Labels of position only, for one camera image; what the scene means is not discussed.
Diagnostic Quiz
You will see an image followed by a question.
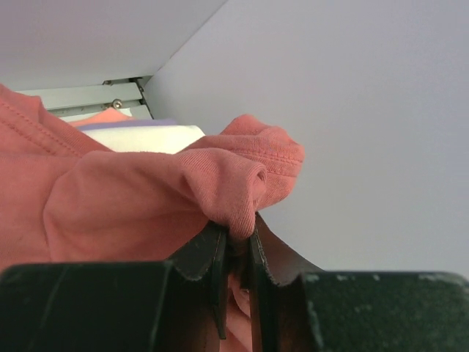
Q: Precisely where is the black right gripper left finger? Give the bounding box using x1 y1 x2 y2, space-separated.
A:
1 223 227 351

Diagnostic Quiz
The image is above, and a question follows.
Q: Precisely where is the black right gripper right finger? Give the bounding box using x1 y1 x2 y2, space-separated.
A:
249 217 468 351

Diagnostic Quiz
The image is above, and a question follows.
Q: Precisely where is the dusty red t-shirt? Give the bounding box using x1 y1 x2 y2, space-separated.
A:
0 84 306 352

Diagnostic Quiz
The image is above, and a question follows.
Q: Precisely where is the folded salmon t-shirt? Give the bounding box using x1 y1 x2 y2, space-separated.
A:
69 109 133 127

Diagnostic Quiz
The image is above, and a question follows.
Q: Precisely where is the folded white t-shirt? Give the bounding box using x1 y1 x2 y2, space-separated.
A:
84 125 205 154

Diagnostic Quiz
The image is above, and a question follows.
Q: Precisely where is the aluminium frame rail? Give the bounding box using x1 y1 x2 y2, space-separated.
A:
22 76 152 122

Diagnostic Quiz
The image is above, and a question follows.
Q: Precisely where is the folded purple t-shirt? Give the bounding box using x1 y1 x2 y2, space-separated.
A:
78 119 177 131

